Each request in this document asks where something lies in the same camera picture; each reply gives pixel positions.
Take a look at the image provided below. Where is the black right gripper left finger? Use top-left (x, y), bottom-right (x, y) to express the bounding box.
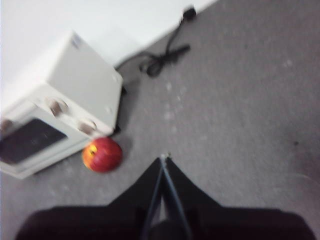
top-left (14, 156), bottom-right (166, 240)

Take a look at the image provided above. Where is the red yellow apple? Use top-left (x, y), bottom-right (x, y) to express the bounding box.
top-left (81, 136), bottom-right (124, 174)

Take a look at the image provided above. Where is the cream toaster oven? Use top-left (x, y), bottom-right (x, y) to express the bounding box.
top-left (0, 31), bottom-right (124, 180)

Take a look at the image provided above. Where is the beige oven knob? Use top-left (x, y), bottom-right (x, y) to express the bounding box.
top-left (77, 119), bottom-right (98, 135)
top-left (46, 98), bottom-right (69, 118)

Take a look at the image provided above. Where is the black oven power cable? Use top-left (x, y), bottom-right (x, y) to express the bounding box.
top-left (114, 6), bottom-right (198, 77)

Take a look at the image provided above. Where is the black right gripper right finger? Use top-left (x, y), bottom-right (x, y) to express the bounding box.
top-left (163, 157), bottom-right (318, 240)

